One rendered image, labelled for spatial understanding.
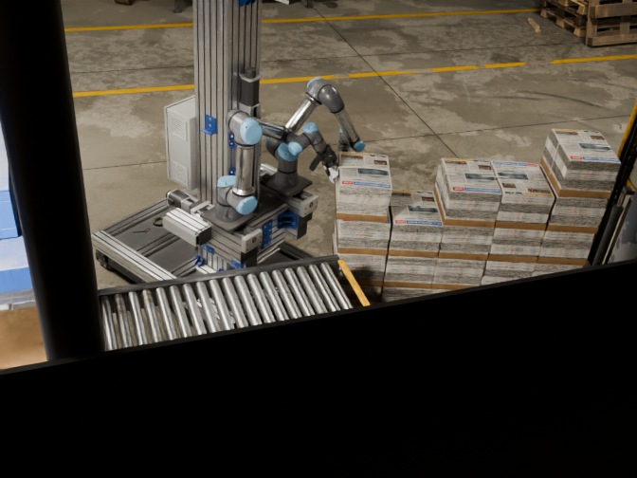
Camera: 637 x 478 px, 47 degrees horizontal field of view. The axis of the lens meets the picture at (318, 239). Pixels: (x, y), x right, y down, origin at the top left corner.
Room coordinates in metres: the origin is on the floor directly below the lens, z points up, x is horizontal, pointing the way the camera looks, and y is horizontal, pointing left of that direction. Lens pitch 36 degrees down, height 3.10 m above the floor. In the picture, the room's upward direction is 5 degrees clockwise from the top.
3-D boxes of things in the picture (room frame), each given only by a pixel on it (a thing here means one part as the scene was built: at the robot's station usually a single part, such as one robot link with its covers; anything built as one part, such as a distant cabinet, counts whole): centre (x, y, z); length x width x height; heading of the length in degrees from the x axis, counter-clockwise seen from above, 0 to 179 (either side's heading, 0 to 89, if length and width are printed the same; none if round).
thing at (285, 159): (3.75, 0.23, 0.98); 0.13 x 0.12 x 0.14; 32
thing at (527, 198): (3.62, -1.10, 0.95); 0.38 x 0.29 x 0.23; 4
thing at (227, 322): (2.58, 0.41, 0.77); 0.47 x 0.05 x 0.05; 22
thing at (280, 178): (3.74, 0.22, 0.87); 0.15 x 0.15 x 0.10
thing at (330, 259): (2.82, 0.50, 0.74); 1.34 x 0.05 x 0.12; 112
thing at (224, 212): (3.34, 0.51, 0.87); 0.15 x 0.15 x 0.10
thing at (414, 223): (3.59, -0.68, 0.42); 1.17 x 0.39 x 0.83; 94
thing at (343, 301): (2.81, -0.13, 0.77); 0.47 x 0.05 x 0.05; 22
